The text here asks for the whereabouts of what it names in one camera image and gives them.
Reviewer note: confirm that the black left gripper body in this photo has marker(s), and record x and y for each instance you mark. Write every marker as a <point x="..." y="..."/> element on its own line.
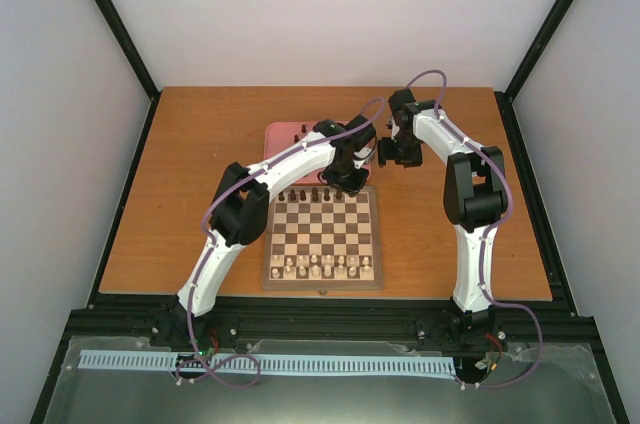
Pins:
<point x="343" y="177"/>

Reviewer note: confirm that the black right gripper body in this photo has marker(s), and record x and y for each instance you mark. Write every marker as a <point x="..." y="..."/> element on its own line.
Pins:
<point x="405" y="150"/>

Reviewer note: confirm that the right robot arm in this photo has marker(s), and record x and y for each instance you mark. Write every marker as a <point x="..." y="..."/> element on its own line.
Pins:
<point x="475" y="200"/>

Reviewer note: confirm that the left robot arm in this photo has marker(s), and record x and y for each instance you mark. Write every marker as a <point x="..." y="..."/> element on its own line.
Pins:
<point x="238" y="214"/>

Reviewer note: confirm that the light king chess piece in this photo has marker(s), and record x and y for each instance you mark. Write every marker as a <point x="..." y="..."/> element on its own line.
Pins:
<point x="328" y="265"/>

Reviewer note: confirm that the wooden chessboard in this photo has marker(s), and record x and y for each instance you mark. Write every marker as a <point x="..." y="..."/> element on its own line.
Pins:
<point x="349" y="227"/>

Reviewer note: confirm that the pink plastic tray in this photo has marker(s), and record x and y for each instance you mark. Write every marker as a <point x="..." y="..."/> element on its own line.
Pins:
<point x="280" y="135"/>

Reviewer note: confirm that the black aluminium frame rail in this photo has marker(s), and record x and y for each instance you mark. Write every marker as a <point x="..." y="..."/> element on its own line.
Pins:
<point x="237" y="321"/>

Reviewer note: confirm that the light blue cable duct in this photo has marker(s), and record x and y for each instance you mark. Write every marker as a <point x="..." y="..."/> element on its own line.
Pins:
<point x="272" y="364"/>

